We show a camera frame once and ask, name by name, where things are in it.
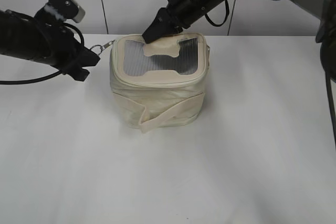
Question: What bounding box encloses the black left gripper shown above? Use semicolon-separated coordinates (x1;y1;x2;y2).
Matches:
34;3;100;82

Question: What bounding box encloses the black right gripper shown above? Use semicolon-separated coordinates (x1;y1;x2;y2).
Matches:
142;0;230;44

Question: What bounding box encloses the cream white zipper bag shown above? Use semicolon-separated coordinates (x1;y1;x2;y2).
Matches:
110;33;210;133

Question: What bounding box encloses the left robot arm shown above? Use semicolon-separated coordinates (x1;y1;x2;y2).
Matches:
1;8;100;86

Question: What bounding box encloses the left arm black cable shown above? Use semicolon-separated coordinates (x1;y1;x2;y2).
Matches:
0;22;86;86

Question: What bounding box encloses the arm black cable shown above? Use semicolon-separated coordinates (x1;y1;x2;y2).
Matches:
0;22;86;86
204;0;238;28

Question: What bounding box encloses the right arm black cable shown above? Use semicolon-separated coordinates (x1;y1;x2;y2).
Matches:
204;0;238;28

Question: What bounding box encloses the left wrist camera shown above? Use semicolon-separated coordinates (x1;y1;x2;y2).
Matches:
48;0;86;23

